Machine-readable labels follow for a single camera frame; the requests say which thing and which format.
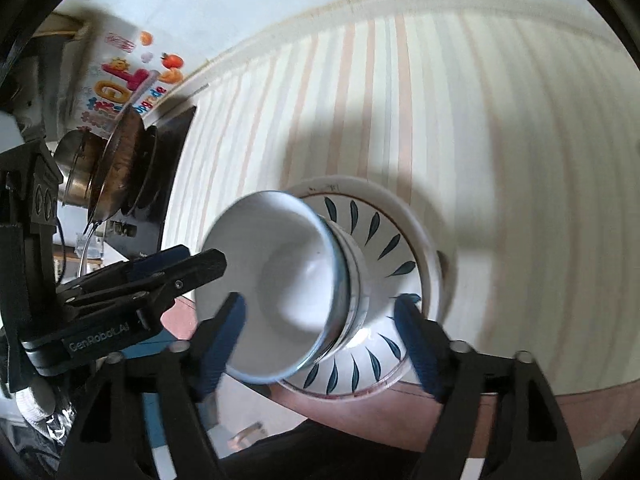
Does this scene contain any white blue rim bowl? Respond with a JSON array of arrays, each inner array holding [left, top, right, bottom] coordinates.
[[195, 190, 351, 386]]

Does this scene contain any white pink floral bowl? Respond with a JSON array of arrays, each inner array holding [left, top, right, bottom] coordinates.
[[350, 232, 372, 346], [327, 220, 362, 356]]

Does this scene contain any steel pot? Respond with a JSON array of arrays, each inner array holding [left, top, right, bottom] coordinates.
[[52, 127, 116, 208]]

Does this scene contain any striped tablecloth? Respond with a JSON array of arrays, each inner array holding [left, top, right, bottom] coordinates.
[[162, 0, 640, 396]]

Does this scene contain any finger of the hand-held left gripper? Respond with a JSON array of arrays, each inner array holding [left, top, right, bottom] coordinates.
[[56, 244, 192, 293], [62, 248, 228, 328]]

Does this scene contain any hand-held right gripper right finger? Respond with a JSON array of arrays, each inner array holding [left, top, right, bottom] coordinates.
[[392, 296, 583, 480]]

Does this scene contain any blue leaf pattern plate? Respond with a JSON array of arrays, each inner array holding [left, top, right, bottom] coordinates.
[[277, 192, 428, 397]]

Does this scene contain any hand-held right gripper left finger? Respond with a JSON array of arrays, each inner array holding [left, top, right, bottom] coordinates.
[[57, 291, 248, 480]]

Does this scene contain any large white floral plate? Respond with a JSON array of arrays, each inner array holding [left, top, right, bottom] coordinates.
[[275, 175, 446, 402]]

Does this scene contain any fruit print box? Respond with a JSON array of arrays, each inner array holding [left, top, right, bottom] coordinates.
[[60, 15, 183, 136]]

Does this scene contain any dark pan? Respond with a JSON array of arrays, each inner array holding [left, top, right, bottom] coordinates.
[[125, 124, 162, 211]]

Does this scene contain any clear plastic bag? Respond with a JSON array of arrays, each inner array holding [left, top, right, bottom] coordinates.
[[12, 387, 78, 443]]

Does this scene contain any black induction cooktop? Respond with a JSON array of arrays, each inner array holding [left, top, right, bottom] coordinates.
[[107, 105, 196, 261]]

